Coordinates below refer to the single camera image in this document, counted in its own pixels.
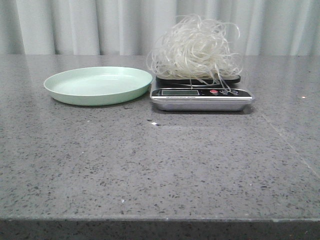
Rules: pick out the white vermicelli noodle bundle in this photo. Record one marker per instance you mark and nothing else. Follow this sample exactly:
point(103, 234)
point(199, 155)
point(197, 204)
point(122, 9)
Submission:
point(196, 49)

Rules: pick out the black silver kitchen scale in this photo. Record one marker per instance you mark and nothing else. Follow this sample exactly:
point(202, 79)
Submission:
point(193, 95)

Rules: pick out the light green plastic plate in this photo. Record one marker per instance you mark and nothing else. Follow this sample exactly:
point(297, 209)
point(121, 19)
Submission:
point(98, 86)

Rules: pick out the white pleated curtain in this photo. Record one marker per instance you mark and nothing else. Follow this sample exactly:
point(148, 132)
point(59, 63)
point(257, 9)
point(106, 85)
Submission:
point(130, 27)

